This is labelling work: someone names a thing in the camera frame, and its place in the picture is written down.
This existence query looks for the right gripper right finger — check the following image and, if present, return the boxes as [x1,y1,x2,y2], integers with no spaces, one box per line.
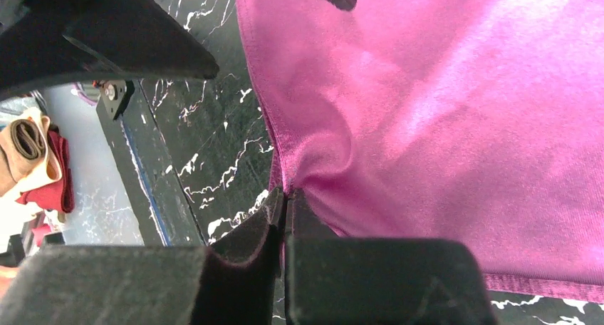
[284,190,497,324]

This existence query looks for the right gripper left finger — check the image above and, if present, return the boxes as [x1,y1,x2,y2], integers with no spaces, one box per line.
[1,188,285,324]

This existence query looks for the purple cloth napkin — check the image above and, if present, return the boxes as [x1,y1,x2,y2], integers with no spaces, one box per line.
[236,0,603,303]

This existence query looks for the folded beige red cloths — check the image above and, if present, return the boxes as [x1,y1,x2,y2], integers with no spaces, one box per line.
[1,108,75,220]

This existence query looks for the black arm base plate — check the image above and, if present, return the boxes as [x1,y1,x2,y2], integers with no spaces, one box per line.
[96,81,205,246]

